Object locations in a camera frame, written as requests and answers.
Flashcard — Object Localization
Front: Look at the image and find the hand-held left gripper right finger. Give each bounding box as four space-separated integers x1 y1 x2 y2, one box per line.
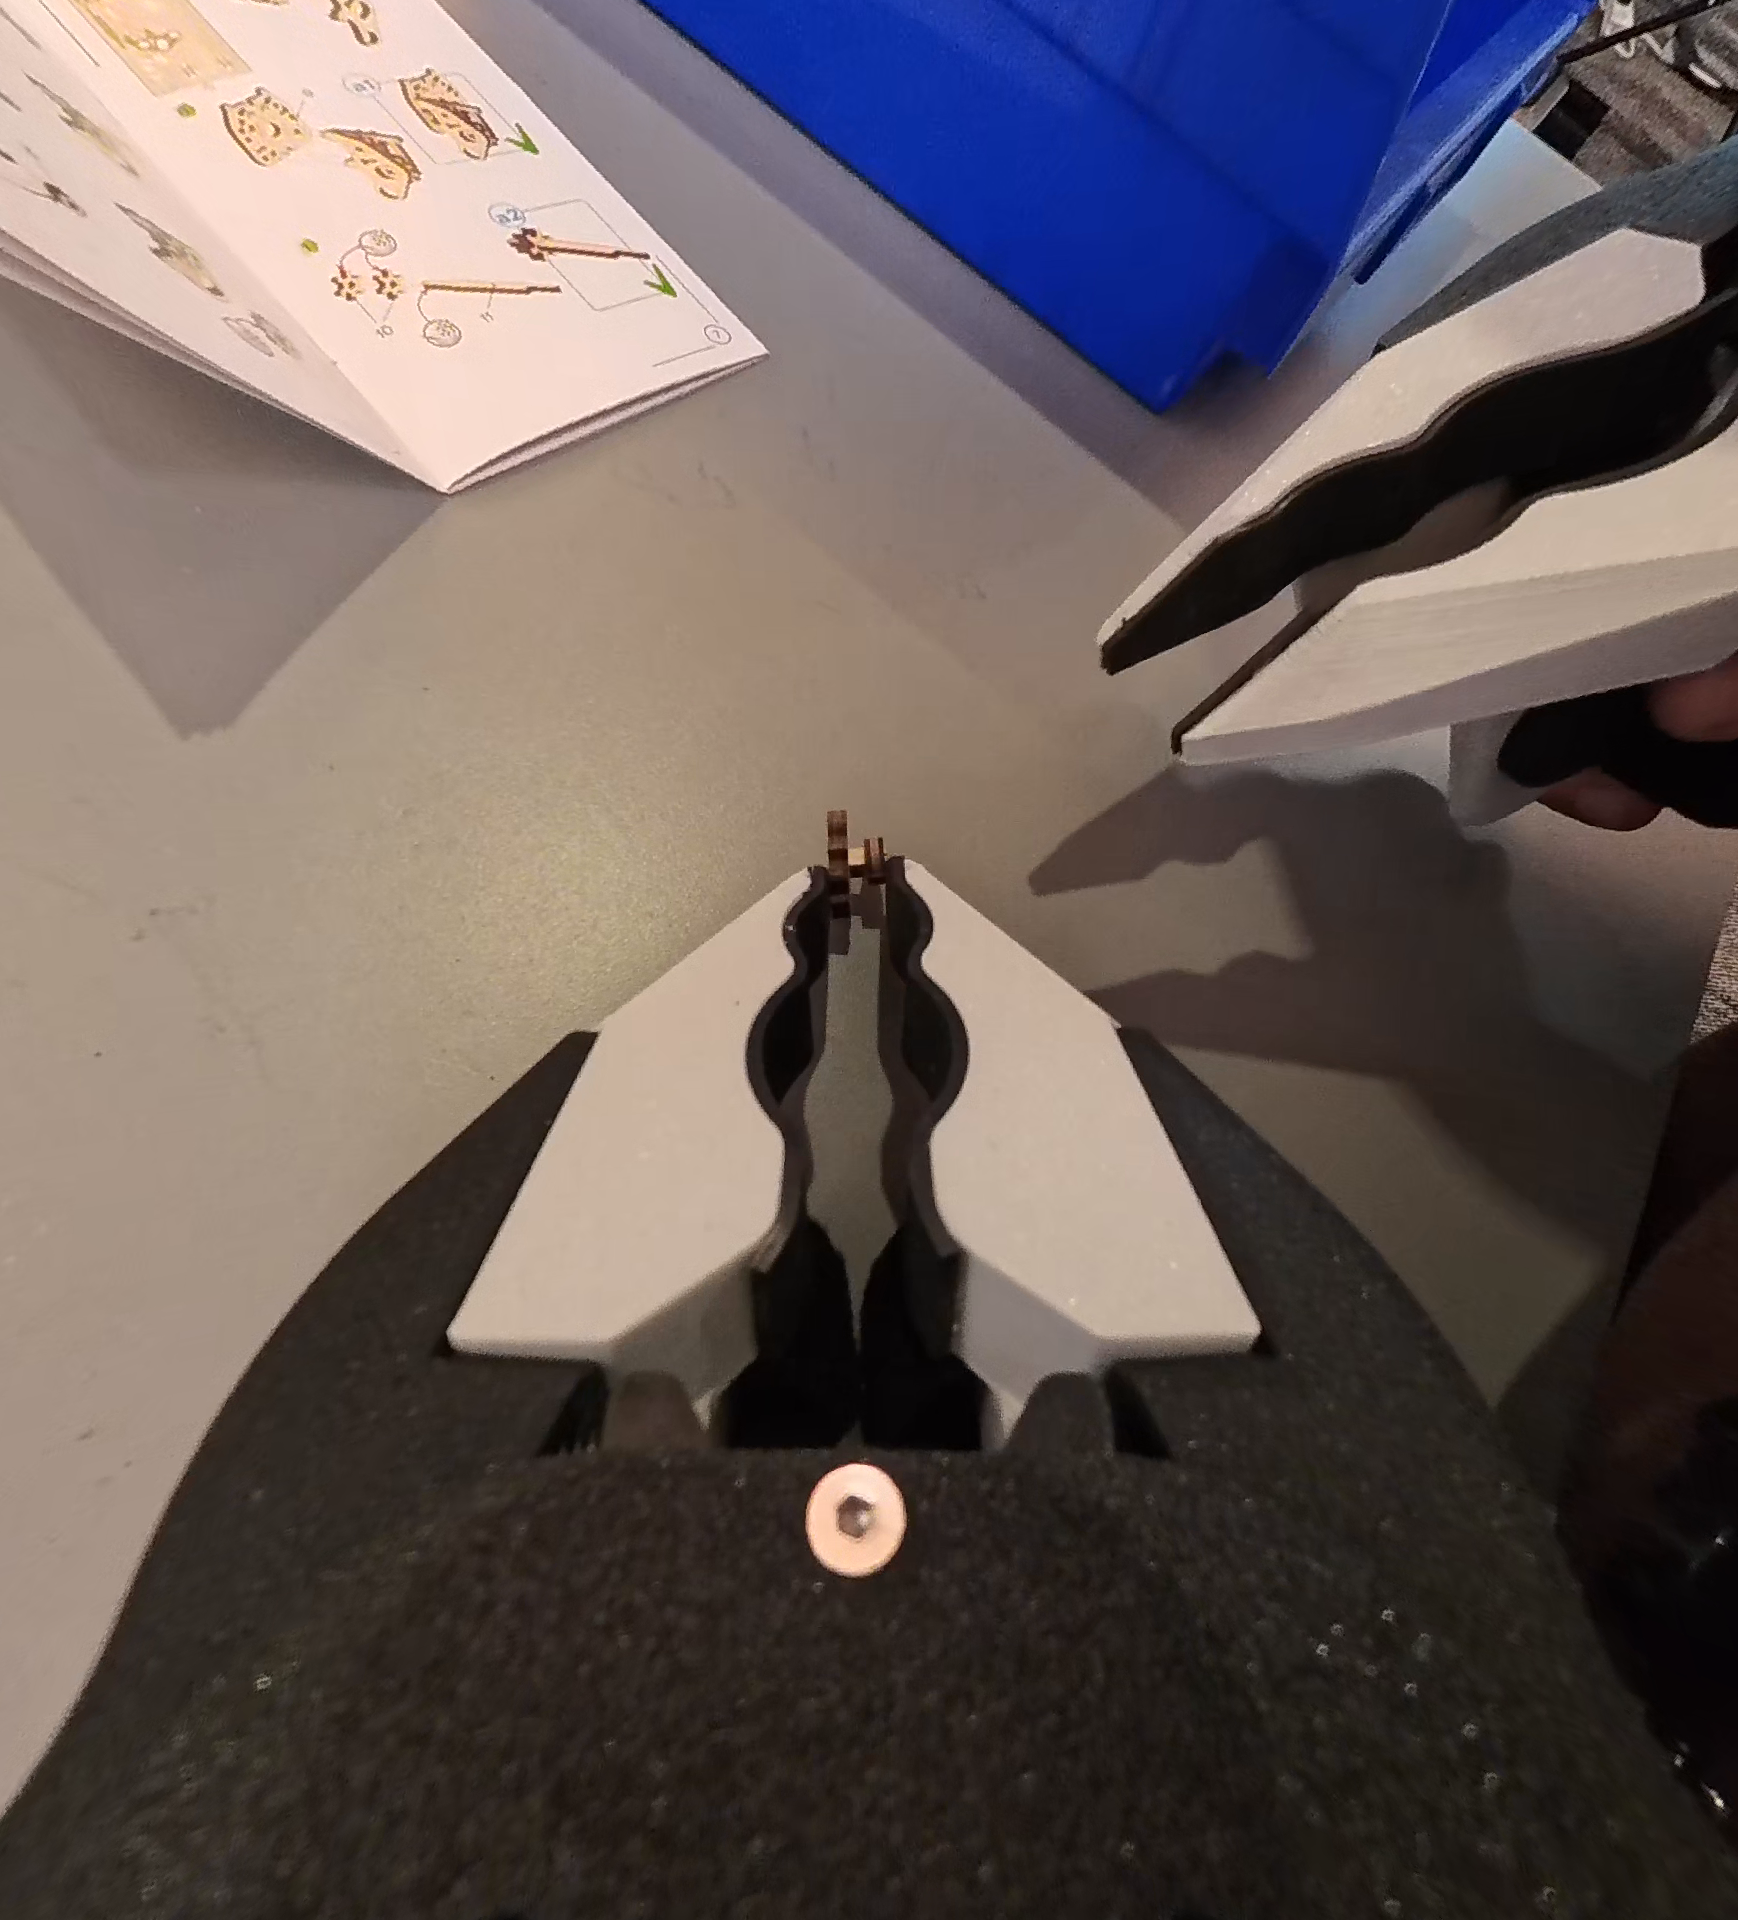
881 859 1266 1442

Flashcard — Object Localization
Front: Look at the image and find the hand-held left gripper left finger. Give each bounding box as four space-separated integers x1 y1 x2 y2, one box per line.
442 863 832 1442

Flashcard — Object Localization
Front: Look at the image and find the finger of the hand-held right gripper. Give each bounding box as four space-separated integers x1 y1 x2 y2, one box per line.
1169 345 1738 832
1097 117 1738 678

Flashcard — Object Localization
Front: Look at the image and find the small wooden gear part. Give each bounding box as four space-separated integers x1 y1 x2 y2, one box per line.
824 811 903 921

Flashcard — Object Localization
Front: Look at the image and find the blue plastic bin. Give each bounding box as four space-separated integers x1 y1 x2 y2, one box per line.
640 0 1603 415

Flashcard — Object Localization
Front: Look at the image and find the white instruction booklet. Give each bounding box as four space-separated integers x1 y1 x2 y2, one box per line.
0 0 768 494

